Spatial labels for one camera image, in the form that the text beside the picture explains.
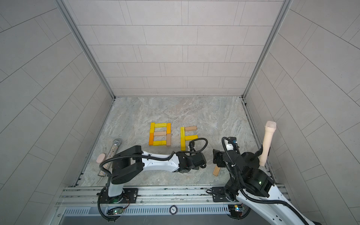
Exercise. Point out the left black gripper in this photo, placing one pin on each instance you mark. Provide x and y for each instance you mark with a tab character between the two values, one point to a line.
198	167

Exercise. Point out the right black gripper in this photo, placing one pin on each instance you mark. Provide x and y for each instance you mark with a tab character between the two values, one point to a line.
219	155

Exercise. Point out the yellow block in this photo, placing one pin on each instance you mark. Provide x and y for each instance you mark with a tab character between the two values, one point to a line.
159	143
183	144
152	130
182	133
160	125
190	138

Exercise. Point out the tan block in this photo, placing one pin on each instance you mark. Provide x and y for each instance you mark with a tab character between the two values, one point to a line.
160	133
216	171
168	140
191	128

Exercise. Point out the amber orange block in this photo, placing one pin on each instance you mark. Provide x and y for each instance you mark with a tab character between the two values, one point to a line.
168	128

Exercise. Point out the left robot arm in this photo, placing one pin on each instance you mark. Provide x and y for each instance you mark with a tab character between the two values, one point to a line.
126	165

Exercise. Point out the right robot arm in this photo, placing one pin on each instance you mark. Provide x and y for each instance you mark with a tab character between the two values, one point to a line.
250	185

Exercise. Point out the black microphone stand base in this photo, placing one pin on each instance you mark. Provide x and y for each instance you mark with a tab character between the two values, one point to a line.
252	159

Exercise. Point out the right circuit board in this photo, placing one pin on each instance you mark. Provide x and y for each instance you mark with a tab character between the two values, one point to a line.
236	211

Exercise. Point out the circuit board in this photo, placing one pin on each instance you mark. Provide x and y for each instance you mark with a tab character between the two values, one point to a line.
115	211
236	211

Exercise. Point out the beige microphone on stand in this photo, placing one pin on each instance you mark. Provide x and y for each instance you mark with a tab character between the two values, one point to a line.
270	129

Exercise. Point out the glitter silver microphone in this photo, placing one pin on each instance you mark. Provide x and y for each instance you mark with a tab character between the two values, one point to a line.
114	148

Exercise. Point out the left circuit board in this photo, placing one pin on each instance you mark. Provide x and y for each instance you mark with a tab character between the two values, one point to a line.
115	211

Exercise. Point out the pink round pad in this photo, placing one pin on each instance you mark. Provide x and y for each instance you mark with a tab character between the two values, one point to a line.
101	158

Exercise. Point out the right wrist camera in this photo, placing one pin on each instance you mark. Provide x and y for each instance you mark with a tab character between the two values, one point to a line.
232	144

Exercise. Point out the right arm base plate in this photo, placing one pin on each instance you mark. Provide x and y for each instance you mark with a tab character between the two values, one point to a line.
222	194

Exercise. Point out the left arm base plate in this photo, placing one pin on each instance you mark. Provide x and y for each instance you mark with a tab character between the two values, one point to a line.
128	195

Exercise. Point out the aluminium rail frame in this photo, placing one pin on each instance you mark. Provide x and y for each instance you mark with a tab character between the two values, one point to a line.
150	199

